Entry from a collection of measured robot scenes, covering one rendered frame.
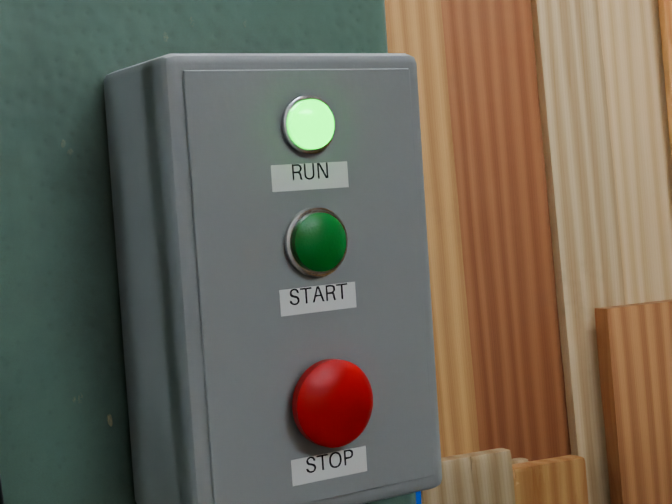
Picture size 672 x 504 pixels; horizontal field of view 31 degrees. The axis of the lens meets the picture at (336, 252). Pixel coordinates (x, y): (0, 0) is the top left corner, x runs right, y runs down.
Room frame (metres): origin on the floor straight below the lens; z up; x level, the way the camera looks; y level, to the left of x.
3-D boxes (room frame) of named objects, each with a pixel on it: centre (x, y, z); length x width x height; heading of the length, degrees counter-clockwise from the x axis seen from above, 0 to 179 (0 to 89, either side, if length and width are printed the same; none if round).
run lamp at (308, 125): (0.41, 0.01, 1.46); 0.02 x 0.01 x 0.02; 121
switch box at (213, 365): (0.44, 0.02, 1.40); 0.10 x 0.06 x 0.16; 121
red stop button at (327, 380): (0.41, 0.00, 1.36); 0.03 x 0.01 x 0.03; 121
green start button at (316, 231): (0.41, 0.01, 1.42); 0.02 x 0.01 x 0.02; 121
